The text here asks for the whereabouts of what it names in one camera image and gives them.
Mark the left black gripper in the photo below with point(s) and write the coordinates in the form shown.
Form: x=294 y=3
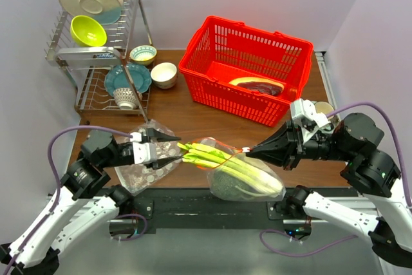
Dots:
x=158 y=136

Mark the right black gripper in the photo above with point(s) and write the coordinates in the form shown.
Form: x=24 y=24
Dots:
x=288 y=137

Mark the green toy vegetable stick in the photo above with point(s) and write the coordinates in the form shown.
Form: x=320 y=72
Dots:
x=225 y=165

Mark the clear orange zip top bag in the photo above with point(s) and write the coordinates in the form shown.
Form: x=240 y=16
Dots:
x=244 y=172

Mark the green toy melon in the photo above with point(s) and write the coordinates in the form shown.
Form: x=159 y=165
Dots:
x=227 y=187

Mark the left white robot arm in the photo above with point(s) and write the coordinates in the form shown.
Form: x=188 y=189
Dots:
x=55 y=230

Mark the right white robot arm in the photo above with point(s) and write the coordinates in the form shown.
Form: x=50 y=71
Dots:
x=370 y=171

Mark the clear bag with white dots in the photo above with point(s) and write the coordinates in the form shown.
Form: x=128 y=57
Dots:
x=137 y=178

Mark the cream enamel mug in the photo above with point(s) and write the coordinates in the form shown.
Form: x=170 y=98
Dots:
x=324 y=107

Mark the grey patterned white bowl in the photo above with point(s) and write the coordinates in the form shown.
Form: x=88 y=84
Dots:
x=125 y=99

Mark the toy steak slice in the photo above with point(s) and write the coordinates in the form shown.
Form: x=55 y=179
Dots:
x=265 y=86

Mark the cream white bowl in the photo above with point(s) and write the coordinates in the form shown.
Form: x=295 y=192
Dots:
x=164 y=75

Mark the teal scalloped plate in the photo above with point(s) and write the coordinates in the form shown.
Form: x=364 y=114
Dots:
x=116 y=78

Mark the red plastic shopping basket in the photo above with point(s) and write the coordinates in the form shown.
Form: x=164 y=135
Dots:
x=222 y=50

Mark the teal patterned small bowl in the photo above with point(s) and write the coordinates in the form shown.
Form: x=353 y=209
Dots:
x=144 y=54

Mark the metal dish rack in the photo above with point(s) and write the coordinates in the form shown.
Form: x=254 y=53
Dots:
x=87 y=67

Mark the lime green bowl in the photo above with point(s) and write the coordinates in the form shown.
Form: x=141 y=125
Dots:
x=87 y=32

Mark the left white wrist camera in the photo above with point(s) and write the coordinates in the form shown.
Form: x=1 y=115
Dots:
x=144 y=150

